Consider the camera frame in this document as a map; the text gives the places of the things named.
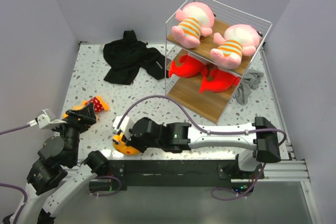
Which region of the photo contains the red whale plush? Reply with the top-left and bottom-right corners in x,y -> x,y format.
199,68 -> 240,93

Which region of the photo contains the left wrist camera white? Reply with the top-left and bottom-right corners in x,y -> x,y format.
27,109 -> 66,130

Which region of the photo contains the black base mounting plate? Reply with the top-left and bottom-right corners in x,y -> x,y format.
88,159 -> 264,193

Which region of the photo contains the pink striped plush doll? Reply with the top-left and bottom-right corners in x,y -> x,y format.
210,24 -> 263,70
171,2 -> 215,49

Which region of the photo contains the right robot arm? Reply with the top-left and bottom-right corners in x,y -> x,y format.
121,116 -> 281,178

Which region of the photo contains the grey crumpled cloth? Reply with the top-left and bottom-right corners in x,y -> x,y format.
234,69 -> 264,105

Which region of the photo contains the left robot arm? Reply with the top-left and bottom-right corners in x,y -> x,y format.
1,103 -> 109,223

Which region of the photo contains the orange bear plush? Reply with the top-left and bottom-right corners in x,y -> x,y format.
71,95 -> 110,120
112,133 -> 140,155

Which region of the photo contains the white wire wooden shelf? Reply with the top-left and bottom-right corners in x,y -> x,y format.
165,0 -> 272,123

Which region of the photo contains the black cloth garment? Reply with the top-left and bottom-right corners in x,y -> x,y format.
103,30 -> 168,85

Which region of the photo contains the red shark plush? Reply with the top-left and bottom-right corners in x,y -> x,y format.
169,54 -> 208,78

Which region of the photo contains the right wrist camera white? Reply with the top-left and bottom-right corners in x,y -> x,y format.
112,115 -> 134,140

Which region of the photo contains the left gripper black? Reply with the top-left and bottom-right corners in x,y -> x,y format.
51,101 -> 97,164

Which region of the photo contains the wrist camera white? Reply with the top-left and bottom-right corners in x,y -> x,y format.
112,115 -> 134,140
27,109 -> 66,130

